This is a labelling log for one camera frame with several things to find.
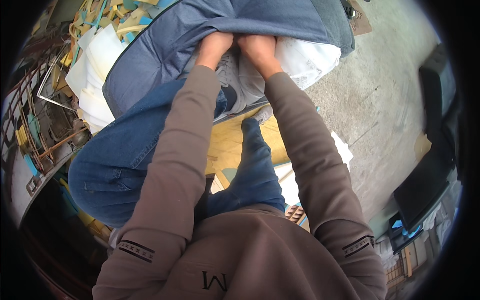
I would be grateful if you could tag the person's left hand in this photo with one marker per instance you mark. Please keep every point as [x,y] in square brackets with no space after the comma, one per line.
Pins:
[213,48]

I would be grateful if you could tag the person's right hand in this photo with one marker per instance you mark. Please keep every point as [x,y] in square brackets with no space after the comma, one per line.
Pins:
[260,50]

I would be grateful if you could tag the blue fabric cushion cover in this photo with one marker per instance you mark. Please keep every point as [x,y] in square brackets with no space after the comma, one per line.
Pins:
[225,18]

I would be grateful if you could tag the white cushion insert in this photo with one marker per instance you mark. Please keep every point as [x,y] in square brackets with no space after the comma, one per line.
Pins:
[307,60]

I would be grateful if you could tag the yellow foam board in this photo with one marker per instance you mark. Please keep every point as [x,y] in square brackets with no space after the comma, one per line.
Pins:
[228,144]

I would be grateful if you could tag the small black object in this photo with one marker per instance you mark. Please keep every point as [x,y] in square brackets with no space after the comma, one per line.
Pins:
[348,9]

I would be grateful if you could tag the brown cardboard piece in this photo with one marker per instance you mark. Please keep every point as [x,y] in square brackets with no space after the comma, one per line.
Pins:
[360,20]

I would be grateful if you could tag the pile of coloured foam scraps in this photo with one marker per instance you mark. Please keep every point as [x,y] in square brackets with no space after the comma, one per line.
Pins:
[112,15]

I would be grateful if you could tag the stack of white foam sheets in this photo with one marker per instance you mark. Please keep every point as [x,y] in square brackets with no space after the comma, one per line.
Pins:
[97,60]

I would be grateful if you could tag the white foam sheets on floor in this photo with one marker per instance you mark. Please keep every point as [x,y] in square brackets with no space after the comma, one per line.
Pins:
[290,183]

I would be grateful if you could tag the person's legs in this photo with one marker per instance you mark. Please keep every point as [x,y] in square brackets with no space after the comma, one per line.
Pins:
[123,157]

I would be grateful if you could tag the wooden pallet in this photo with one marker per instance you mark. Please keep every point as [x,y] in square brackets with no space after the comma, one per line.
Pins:
[295,214]

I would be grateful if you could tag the black cushion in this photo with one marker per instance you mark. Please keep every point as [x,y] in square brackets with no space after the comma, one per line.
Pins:
[423,183]
[437,86]

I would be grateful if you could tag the rusty metal rack with junk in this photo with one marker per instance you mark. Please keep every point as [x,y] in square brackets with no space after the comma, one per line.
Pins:
[41,123]

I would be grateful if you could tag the person's body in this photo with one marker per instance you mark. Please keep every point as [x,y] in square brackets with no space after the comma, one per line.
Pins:
[255,258]

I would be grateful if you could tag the yellow and blue foam offcuts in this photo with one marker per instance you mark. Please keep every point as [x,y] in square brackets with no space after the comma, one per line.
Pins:
[80,213]

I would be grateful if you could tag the black tray with blue pieces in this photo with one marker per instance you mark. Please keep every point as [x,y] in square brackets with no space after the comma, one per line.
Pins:
[403,232]

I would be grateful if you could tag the wooden crate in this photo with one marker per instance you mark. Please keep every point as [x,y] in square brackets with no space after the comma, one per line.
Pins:
[403,268]

